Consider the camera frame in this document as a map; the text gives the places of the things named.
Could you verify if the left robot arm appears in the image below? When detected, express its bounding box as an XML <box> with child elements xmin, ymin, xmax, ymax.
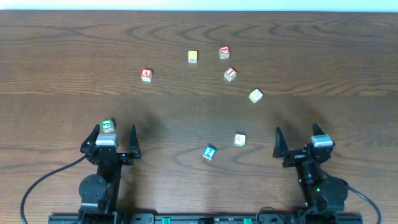
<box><xmin>78</xmin><ymin>124</ymin><xmax>141</xmax><ymax>224</ymax></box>

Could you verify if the blue number 2 block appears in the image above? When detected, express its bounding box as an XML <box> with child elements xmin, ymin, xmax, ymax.
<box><xmin>203</xmin><ymin>146</ymin><xmax>216</xmax><ymax>160</ymax></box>

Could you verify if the green letter J block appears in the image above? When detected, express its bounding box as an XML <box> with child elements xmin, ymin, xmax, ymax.
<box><xmin>101</xmin><ymin>119</ymin><xmax>115</xmax><ymax>133</ymax></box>

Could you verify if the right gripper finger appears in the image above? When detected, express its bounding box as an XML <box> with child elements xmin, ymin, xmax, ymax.
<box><xmin>272</xmin><ymin>127</ymin><xmax>289</xmax><ymax>158</ymax></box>
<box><xmin>312</xmin><ymin>123</ymin><xmax>325</xmax><ymax>136</ymax></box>

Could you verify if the cream block with yellow side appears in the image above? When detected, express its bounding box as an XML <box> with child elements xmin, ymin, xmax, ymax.
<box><xmin>249</xmin><ymin>89</ymin><xmax>263</xmax><ymax>103</ymax></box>

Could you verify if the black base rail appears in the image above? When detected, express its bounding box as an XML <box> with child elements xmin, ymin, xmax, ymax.
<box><xmin>47</xmin><ymin>213</ymin><xmax>363</xmax><ymax>224</ymax></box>

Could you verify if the red letter E block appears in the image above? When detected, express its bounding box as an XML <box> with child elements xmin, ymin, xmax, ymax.
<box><xmin>219</xmin><ymin>46</ymin><xmax>231</xmax><ymax>59</ymax></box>

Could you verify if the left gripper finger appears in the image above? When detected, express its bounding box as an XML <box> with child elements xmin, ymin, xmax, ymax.
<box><xmin>128</xmin><ymin>124</ymin><xmax>141</xmax><ymax>159</ymax></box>
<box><xmin>80</xmin><ymin>124</ymin><xmax>100</xmax><ymax>154</ymax></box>

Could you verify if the red letter A block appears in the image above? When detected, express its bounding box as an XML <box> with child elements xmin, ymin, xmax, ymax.
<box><xmin>141</xmin><ymin>69</ymin><xmax>153</xmax><ymax>82</ymax></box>

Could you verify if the red letter I block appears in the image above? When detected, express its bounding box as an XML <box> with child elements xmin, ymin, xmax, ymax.
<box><xmin>224</xmin><ymin>67</ymin><xmax>237</xmax><ymax>82</ymax></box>

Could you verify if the yellow wooden block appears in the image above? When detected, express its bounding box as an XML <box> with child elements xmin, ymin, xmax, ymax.
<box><xmin>188</xmin><ymin>50</ymin><xmax>198</xmax><ymax>63</ymax></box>

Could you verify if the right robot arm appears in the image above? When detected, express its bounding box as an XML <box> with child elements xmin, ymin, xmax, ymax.
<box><xmin>272</xmin><ymin>123</ymin><xmax>348</xmax><ymax>223</ymax></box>

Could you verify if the cream block with green drawing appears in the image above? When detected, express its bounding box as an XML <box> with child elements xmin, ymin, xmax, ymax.
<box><xmin>234</xmin><ymin>134</ymin><xmax>246</xmax><ymax>147</ymax></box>

